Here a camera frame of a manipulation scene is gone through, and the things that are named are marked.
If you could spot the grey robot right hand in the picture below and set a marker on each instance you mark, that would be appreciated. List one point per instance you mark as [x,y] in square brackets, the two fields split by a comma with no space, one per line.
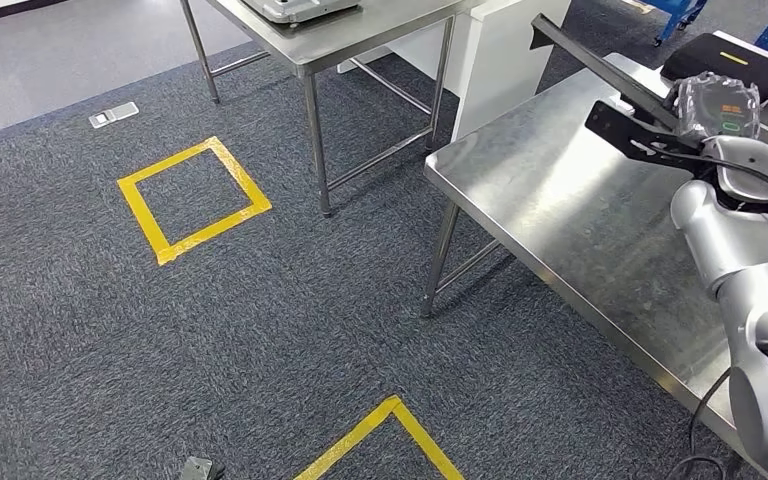
[715,106]

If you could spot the long black plastic part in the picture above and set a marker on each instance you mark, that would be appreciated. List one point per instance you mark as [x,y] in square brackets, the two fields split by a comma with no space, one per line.
[596,60]

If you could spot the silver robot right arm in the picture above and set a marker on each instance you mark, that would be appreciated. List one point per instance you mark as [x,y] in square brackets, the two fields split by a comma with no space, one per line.
[742,232]

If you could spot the stainless steel workbench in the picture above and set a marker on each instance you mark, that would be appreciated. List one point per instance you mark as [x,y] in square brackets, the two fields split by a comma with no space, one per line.
[556,199]

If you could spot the black case yellow stripe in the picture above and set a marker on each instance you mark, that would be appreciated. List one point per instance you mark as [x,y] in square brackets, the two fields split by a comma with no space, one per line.
[702,56]

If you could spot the white cabinet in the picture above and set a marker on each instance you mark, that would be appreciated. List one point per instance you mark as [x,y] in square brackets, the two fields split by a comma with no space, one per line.
[503,66]

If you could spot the stainless steel table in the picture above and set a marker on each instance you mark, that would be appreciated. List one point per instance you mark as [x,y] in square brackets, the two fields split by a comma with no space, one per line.
[357,40]

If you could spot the grey weighing scale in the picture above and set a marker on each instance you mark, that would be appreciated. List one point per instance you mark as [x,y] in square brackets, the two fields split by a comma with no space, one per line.
[298,10]

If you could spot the yellow floor tape square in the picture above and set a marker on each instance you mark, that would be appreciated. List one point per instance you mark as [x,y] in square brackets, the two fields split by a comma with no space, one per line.
[139,212]
[351,440]

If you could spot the metal floor socket plate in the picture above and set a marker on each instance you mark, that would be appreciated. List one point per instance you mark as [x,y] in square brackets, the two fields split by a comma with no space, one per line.
[114,114]

